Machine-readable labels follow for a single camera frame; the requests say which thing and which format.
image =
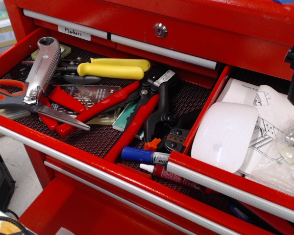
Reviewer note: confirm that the blue cap marker pen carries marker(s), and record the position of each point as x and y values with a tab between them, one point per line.
144	156

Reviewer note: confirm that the black ratchet crimping tool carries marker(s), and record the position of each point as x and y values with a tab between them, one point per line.
172	119

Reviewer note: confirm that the red threadlocker bottle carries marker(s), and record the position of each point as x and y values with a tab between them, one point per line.
159	171

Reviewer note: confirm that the clear drill bit case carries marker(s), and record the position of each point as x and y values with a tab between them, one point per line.
88	95

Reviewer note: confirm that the white computer mouse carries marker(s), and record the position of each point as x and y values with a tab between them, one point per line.
224	134

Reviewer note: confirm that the clear plastic case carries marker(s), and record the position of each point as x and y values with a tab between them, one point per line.
14	113

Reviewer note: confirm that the white markers label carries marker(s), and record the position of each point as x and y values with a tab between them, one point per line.
74	32

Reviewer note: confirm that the open red right drawer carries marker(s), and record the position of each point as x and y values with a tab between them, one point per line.
252	193

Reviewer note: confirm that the orange plastic clip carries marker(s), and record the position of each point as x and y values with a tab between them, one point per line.
152	145

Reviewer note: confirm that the yellow handled pliers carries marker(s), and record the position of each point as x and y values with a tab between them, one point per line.
106	67

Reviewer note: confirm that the black small cutters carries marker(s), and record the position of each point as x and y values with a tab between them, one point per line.
65	78

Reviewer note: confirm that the black storage crate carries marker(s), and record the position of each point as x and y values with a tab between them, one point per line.
0	181

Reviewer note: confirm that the open red drawer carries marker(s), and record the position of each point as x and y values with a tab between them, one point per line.
252	193
90	192

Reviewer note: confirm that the orange grey handled scissors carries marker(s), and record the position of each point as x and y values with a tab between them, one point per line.
15	100

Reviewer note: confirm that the silver metal box cutter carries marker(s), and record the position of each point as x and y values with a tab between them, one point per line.
42	69

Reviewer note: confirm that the clear bag of hardware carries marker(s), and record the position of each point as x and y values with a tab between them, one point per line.
276	168

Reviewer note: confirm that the yellow sponge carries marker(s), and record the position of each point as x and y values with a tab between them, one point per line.
8	228

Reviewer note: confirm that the red handled pliers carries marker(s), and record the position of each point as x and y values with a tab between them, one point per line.
62	98

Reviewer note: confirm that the red handled wire stripper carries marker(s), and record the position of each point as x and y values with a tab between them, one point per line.
147	97

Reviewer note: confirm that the white paper instruction sheet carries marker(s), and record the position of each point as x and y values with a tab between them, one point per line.
274	111

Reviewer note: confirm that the silver cabinet lock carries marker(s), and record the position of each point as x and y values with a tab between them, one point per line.
160	30

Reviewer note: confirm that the green blade case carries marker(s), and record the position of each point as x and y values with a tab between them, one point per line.
65	51

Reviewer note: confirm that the teal white small box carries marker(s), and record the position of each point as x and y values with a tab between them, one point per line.
121	120

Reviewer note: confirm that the open red left drawer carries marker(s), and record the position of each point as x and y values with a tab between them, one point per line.
90	192

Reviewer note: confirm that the red metal tool chest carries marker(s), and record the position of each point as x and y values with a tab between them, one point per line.
206	41

